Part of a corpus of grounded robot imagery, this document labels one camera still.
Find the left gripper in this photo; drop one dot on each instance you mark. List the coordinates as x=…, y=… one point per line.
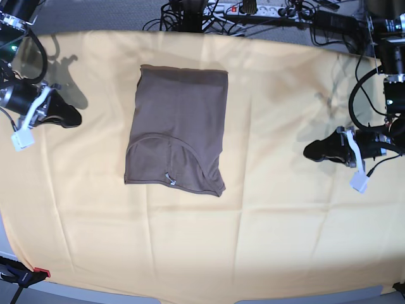
x=336, y=148

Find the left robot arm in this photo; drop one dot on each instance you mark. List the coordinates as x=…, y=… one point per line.
x=385, y=21

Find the black red table clamp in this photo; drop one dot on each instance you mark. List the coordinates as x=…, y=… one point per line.
x=14, y=272

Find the white power strip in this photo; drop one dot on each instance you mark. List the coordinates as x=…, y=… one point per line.
x=239, y=10

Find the black power adapter box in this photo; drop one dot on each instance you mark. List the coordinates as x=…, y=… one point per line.
x=335, y=23

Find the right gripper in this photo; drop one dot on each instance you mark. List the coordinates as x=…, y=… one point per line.
x=19, y=98

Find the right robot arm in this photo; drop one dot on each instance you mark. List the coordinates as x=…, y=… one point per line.
x=17, y=19

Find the black corner clamp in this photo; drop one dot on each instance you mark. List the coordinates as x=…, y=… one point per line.
x=399, y=287

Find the yellow table cloth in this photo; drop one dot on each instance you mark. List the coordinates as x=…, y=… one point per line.
x=284, y=226

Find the brown T-shirt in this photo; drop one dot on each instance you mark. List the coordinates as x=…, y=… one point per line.
x=176, y=136

